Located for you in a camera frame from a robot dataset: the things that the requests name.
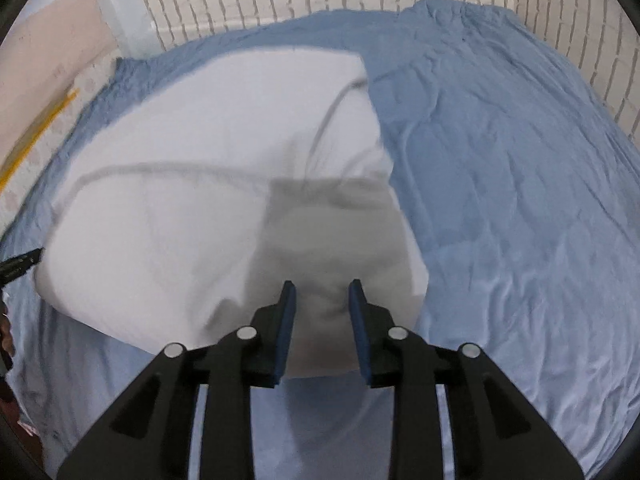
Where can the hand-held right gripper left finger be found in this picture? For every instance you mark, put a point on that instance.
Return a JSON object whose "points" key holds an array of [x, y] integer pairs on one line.
{"points": [[285, 335]]}

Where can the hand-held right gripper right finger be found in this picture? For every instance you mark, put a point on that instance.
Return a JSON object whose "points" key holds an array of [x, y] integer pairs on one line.
{"points": [[360, 330]]}

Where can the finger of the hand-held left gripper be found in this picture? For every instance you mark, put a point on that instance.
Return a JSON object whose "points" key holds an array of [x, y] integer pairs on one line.
{"points": [[22, 264]]}

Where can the white puffer jacket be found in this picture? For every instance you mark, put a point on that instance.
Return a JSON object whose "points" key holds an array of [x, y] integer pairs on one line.
{"points": [[200, 210]]}

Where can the yellow strip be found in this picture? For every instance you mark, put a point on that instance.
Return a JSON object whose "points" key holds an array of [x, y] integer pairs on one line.
{"points": [[37, 142]]}

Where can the blue bed sheet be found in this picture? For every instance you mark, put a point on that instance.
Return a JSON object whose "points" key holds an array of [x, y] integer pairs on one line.
{"points": [[500, 185]]}

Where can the translucent plastic sheet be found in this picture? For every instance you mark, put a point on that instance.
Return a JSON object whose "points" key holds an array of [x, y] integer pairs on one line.
{"points": [[125, 5]]}

